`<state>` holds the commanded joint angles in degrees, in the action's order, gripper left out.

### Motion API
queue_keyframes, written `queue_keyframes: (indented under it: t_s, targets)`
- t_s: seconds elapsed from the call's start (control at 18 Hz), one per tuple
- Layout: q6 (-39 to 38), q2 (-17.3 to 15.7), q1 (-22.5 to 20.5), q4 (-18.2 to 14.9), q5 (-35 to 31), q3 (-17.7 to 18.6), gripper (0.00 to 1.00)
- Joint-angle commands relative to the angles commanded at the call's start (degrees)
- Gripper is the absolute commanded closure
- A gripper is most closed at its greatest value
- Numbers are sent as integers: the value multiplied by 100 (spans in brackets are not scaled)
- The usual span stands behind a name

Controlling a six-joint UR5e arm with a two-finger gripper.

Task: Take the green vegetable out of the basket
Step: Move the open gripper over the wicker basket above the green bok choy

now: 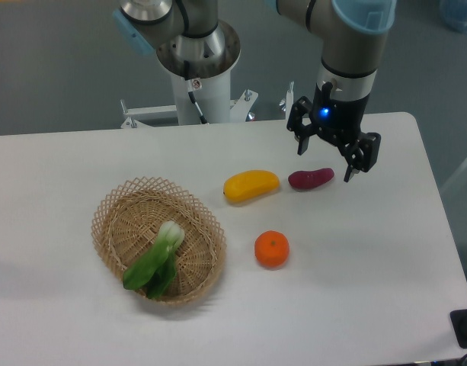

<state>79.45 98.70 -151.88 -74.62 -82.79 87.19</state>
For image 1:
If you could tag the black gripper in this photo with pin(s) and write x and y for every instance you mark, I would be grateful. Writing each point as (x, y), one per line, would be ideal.
(338, 123)

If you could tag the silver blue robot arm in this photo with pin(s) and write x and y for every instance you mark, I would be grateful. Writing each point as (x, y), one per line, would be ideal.
(199, 50)

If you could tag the woven wicker basket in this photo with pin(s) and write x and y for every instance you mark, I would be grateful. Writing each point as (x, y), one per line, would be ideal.
(127, 222)

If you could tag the green bok choy vegetable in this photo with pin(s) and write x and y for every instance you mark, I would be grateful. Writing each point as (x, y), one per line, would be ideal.
(156, 269)

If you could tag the purple sweet potato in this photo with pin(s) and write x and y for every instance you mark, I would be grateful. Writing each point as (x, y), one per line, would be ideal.
(308, 180)

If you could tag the yellow mango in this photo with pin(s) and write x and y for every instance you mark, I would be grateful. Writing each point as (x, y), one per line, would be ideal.
(249, 185)

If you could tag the orange tangerine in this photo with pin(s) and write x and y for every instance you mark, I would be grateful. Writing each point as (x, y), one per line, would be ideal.
(271, 249)

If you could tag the blue object top right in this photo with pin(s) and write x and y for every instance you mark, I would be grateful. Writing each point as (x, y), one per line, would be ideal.
(454, 14)

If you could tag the black device at table edge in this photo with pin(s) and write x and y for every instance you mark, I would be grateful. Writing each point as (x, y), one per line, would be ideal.
(459, 321)

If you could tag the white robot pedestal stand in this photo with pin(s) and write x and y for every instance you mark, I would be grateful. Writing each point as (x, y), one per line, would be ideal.
(196, 101)

